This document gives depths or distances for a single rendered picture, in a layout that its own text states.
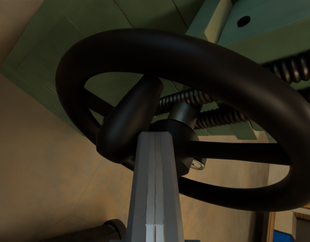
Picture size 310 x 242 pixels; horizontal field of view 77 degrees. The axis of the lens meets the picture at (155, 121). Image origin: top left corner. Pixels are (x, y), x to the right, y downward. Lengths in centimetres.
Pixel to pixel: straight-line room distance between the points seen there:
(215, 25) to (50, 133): 88
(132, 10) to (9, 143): 76
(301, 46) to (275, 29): 3
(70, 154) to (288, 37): 97
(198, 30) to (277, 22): 7
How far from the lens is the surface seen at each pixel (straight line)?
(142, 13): 35
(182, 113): 24
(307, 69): 21
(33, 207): 103
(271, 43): 21
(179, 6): 32
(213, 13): 24
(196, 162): 53
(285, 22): 20
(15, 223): 104
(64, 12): 46
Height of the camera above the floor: 96
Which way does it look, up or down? 44 degrees down
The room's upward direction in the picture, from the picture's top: 85 degrees clockwise
